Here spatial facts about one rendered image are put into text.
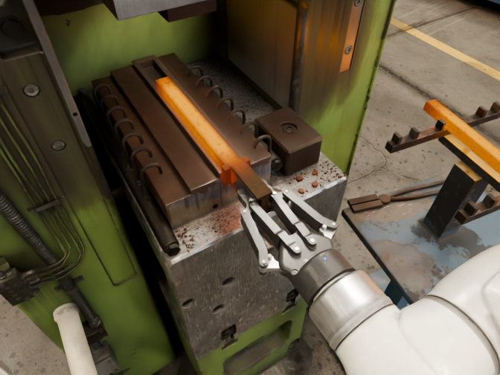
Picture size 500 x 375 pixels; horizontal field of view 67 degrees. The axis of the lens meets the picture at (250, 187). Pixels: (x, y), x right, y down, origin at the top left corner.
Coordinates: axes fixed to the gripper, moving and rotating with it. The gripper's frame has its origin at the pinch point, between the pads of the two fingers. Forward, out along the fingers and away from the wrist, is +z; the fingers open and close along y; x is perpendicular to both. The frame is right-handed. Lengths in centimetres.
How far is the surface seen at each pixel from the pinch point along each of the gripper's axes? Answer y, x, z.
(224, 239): -5.5, -9.3, -0.9
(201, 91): 6.0, -1.5, 29.2
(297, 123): 17.8, -2.4, 11.2
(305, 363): 20, -100, -7
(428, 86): 200, -102, 93
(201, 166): -3.9, -1.4, 9.3
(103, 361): -36, -60, 13
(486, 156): 50, -9, -11
